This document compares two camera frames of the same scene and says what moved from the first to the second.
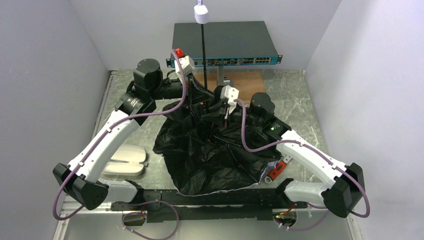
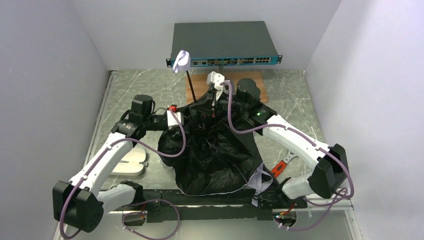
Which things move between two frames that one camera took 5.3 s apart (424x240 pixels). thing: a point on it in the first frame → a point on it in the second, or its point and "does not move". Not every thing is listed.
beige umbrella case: [134, 155] does not move
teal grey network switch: [227, 44] does not move
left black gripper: [195, 92] → [187, 116]
